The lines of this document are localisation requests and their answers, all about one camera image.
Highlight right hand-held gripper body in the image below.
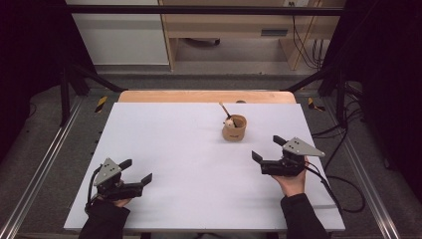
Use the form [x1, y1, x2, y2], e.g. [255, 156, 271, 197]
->
[260, 136, 326, 177]

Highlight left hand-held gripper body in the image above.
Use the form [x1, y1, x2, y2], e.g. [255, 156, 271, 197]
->
[93, 157, 146, 202]

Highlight round wooden brush holder cup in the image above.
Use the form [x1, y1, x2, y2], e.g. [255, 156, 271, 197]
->
[221, 114, 248, 142]

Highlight black handled makeup brush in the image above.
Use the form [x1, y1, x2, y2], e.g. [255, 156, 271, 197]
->
[218, 102, 239, 129]

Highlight person's left hand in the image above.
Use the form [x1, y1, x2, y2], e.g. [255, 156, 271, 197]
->
[99, 194, 132, 209]

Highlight person's right hand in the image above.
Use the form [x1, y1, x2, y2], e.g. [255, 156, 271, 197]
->
[271, 156, 310, 198]

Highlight yellow black striped tape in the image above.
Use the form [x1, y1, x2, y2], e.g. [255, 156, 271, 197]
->
[95, 96, 109, 115]
[307, 97, 326, 113]

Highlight white table mat board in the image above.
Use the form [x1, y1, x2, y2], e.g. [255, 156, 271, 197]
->
[63, 102, 346, 233]

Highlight light wooden table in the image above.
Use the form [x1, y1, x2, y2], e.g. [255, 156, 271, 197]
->
[117, 90, 298, 105]

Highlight grey label plate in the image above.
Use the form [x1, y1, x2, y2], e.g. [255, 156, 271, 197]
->
[260, 28, 290, 38]

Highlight black curtain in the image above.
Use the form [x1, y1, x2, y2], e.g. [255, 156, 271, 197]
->
[322, 0, 422, 195]
[0, 0, 98, 165]

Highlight white cabinet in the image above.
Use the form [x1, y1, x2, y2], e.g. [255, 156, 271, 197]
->
[65, 0, 170, 67]

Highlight light wooden desk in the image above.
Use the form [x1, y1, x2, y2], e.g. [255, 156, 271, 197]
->
[158, 0, 347, 72]

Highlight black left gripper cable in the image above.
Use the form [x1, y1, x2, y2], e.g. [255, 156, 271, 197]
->
[84, 164, 103, 214]

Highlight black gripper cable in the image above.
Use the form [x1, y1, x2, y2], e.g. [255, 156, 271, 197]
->
[84, 164, 103, 214]
[303, 163, 366, 214]

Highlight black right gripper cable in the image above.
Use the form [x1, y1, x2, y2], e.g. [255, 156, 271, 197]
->
[303, 163, 366, 214]

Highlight black floor cables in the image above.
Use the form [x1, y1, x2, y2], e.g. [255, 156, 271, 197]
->
[311, 81, 366, 173]

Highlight black metal frame stand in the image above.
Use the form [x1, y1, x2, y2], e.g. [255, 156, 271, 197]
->
[281, 63, 348, 129]
[59, 63, 128, 127]

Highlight aluminium floor rail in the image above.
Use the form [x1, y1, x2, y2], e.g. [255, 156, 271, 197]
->
[321, 99, 403, 239]
[0, 96, 85, 239]

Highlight black hanging cables bundle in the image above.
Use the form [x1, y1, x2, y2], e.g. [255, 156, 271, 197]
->
[288, 1, 331, 72]

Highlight black horizontal frame bar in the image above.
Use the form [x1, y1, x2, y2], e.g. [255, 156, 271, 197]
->
[64, 4, 346, 17]

